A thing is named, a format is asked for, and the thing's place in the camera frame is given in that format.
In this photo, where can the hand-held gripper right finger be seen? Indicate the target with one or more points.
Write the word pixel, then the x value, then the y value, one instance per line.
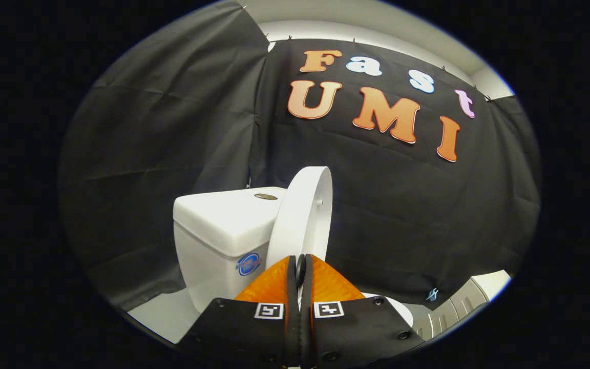
pixel 361 328

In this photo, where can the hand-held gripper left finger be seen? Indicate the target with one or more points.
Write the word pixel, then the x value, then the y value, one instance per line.
pixel 238 330

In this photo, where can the white toilet lid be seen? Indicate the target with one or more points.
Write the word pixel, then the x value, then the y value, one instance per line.
pixel 300 220

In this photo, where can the white panel door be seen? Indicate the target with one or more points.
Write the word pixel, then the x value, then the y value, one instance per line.
pixel 461 302

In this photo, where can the black backdrop cloth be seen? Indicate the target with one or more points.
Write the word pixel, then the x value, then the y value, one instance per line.
pixel 402 205

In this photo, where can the metal flush button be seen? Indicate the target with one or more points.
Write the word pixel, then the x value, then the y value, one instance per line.
pixel 266 196

